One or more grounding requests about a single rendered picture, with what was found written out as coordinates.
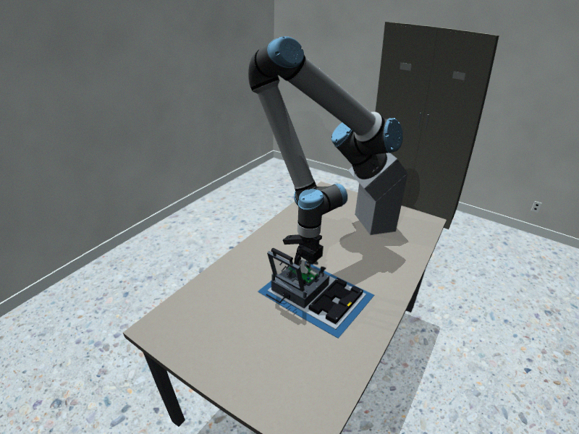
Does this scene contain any green circuit board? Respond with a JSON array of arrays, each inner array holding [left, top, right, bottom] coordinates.
[[302, 266, 318, 283]]

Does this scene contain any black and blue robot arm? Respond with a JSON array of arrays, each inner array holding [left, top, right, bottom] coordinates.
[[248, 36, 403, 244]]

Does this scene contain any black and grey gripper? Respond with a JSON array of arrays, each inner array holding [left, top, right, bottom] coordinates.
[[294, 235, 324, 274]]

